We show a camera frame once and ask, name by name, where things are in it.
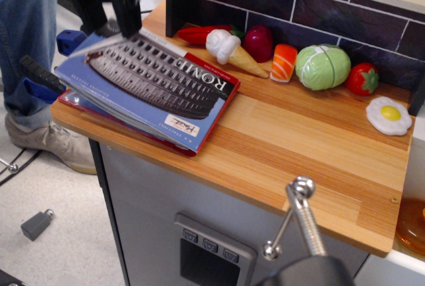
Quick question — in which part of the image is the Rome spiral-bound book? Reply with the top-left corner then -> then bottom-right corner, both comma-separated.
56,29 -> 240,157

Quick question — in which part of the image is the black office chair base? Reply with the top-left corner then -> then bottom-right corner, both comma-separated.
57,0 -> 78,15

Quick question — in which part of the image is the person's jeans leg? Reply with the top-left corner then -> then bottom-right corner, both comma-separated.
1,0 -> 57,130

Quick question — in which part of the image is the red toy chili pepper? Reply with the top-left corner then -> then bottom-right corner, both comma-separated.
177,25 -> 245,45

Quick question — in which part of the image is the blue bar clamp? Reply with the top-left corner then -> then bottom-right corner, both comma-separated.
19,30 -> 88,104

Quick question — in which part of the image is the toy ice cream cone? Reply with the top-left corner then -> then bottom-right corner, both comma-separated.
205,29 -> 268,78

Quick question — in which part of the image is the beige sneaker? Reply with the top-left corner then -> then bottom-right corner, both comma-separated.
5,114 -> 96,175

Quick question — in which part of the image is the purple toy onion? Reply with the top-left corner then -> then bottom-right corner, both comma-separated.
242,25 -> 274,63

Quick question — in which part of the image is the toy salmon sushi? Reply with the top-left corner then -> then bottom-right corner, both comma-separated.
270,44 -> 298,83

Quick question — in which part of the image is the grey toy kitchen cabinet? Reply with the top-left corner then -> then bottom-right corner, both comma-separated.
88,139 -> 370,286

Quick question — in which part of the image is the green toy cabbage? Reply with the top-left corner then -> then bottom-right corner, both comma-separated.
295,44 -> 351,91

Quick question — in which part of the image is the grey block on floor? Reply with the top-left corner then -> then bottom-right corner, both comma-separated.
21,209 -> 54,241

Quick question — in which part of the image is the red toy strawberry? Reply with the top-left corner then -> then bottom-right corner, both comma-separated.
345,62 -> 379,96

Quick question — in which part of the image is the grey oven control panel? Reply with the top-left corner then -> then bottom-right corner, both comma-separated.
173,214 -> 257,286

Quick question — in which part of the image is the toy fried egg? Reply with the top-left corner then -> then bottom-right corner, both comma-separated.
366,96 -> 412,136

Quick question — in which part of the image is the orange plastic bowl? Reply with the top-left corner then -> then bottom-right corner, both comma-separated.
395,198 -> 424,256

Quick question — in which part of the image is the black floor cables left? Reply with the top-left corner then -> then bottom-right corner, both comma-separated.
0,147 -> 43,187

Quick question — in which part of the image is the small silver clamp handle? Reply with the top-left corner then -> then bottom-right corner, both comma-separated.
0,159 -> 19,174

